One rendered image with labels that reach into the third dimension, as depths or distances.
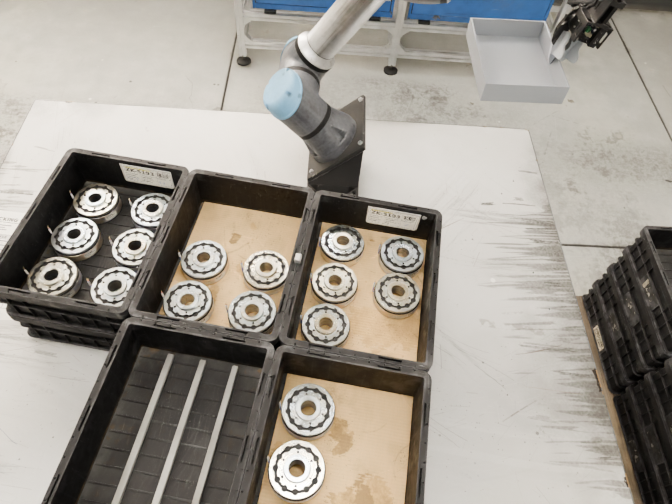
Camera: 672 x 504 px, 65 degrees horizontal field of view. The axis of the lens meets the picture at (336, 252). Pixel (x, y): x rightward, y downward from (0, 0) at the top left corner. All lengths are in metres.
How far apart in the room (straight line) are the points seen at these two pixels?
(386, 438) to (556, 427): 0.43
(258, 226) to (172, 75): 1.94
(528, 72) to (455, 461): 0.96
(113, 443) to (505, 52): 1.29
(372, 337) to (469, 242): 0.49
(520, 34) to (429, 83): 1.58
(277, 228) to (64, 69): 2.22
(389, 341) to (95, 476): 0.62
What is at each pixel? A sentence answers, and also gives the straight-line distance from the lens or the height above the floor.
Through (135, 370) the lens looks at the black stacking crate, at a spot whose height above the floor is 0.83.
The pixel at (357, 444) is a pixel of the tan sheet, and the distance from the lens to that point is 1.07.
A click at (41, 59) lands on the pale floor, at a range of 3.44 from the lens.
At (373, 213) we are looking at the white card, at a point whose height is 0.90.
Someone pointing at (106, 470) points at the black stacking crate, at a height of 0.83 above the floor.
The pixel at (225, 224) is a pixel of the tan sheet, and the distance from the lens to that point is 1.31.
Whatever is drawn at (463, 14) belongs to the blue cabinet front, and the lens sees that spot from 3.05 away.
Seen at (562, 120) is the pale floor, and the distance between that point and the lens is 3.19.
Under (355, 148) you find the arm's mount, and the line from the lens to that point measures 1.41.
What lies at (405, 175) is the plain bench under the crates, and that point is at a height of 0.70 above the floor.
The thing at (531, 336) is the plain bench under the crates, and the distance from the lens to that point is 1.41.
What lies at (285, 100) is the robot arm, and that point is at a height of 1.00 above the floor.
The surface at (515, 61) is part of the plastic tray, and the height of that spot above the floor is 1.05.
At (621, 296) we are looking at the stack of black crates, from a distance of 2.03.
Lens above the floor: 1.86
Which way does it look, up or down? 55 degrees down
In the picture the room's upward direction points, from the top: 7 degrees clockwise
